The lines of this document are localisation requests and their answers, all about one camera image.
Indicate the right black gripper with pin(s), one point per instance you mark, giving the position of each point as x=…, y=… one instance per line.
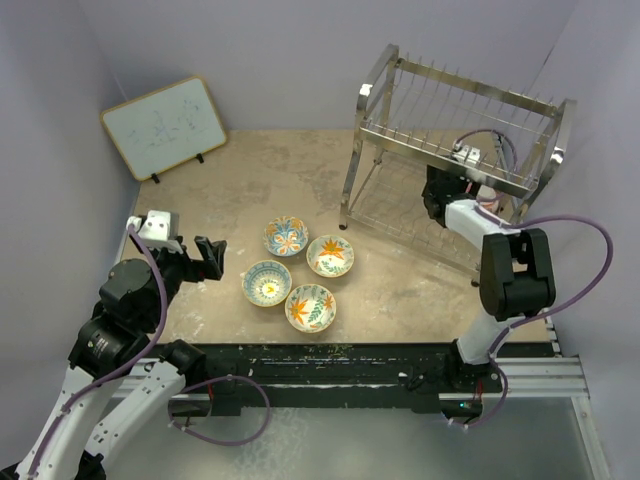
x=464, y=182

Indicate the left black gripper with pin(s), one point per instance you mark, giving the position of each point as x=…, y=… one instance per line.
x=196, y=269

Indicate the red patterned bowl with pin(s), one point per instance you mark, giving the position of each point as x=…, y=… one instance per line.
x=488, y=198

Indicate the orange flower green leaf bowl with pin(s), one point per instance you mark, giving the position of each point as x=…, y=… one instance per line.
x=330, y=256

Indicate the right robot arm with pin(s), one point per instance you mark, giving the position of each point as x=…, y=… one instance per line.
x=516, y=279

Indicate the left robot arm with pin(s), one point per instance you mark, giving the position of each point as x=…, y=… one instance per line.
x=80, y=440

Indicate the steel two-tier dish rack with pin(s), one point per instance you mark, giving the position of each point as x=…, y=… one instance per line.
x=410, y=115

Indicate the blue rim yellow centre bowl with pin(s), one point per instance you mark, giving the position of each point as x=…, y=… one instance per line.
x=267, y=283

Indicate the blue orange floral bowl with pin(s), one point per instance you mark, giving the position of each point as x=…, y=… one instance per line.
x=285, y=236

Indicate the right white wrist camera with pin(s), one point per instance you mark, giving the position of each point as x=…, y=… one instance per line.
x=466, y=155

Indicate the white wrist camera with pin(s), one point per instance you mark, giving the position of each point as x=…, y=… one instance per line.
x=157, y=230
x=466, y=155

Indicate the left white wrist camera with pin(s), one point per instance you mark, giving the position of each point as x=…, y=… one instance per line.
x=157, y=230

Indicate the small whiteboard wooden frame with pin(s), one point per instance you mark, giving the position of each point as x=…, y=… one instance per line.
x=165, y=128

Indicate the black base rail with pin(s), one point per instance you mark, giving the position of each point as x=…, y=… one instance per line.
x=421, y=377

